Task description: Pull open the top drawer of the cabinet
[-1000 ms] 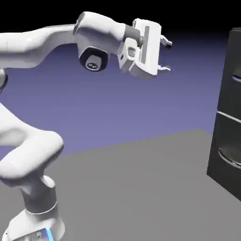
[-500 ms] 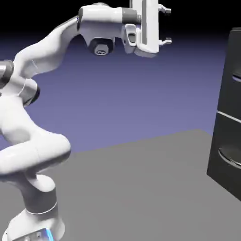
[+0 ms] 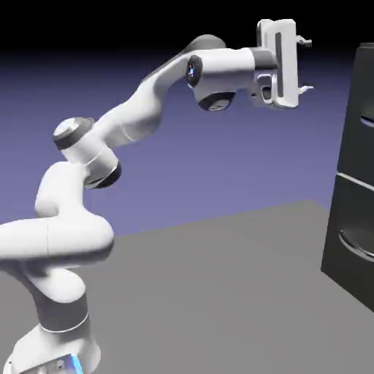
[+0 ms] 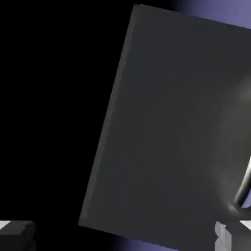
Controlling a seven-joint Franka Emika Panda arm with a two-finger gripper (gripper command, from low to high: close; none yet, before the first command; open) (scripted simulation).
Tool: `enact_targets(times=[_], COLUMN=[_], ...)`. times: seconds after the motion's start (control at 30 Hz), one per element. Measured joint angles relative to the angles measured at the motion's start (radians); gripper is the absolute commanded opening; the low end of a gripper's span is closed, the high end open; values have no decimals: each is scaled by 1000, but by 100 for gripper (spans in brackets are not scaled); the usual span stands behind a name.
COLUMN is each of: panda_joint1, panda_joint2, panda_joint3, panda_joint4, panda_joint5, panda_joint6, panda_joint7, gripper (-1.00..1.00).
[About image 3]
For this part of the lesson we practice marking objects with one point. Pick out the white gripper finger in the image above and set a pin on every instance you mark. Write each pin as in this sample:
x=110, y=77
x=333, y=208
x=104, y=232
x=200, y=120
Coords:
x=304, y=41
x=306, y=88

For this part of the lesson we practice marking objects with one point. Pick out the dark grey cabinet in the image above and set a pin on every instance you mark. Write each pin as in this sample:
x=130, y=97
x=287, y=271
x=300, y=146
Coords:
x=355, y=175

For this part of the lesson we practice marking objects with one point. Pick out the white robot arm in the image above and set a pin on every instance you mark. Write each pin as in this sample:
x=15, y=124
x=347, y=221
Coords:
x=137, y=117

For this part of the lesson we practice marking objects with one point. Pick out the dark grey drawer front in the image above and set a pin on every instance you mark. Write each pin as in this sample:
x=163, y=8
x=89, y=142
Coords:
x=358, y=117
x=347, y=233

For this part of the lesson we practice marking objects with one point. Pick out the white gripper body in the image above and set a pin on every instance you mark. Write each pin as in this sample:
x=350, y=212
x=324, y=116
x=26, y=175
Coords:
x=287, y=62

